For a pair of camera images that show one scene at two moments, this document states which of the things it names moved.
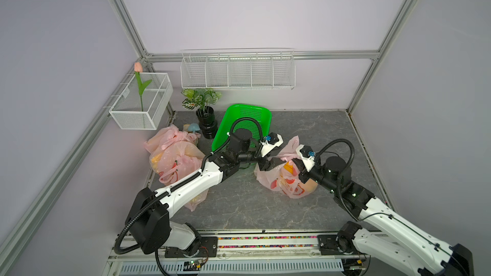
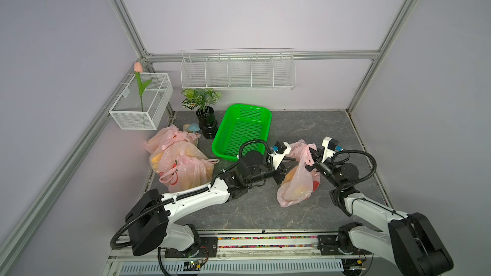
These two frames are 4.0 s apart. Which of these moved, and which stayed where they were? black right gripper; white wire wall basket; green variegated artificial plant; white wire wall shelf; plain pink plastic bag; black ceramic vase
Moved: black right gripper; plain pink plastic bag
Stayed: white wire wall shelf; green variegated artificial plant; black ceramic vase; white wire wall basket
